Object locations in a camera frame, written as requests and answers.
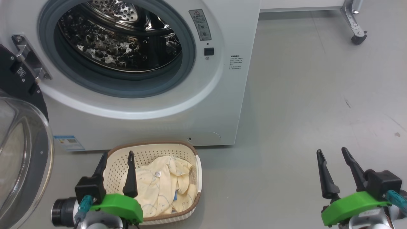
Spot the teal plug right camera cable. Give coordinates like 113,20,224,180
383,190,407,215

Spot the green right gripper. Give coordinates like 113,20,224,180
316,147,407,229

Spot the teal plug camera cable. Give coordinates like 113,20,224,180
383,190,407,215
74,195,93,229

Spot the teal plug left camera cable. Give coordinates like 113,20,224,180
74,195,93,229

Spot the small printed text label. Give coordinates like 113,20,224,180
230,55,245,70

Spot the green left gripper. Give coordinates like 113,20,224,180
51,151,143,229

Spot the white front-load washing machine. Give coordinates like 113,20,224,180
0,0,261,151

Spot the blue energy label sticker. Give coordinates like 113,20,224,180
53,135,86,151

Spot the grey metal leg with caster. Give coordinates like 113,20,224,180
340,0,368,45

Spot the grey rubber door gasket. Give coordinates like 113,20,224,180
38,0,196,98

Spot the cream printed garment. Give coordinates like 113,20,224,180
134,156,197,218

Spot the grey warning sticker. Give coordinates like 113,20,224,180
189,9,212,41

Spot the stainless steel washing machine drum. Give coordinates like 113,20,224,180
57,0,183,73

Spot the metal door hinge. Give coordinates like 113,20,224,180
12,34,51,84

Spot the cream perforated laundry basket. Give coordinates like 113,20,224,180
103,142,202,225

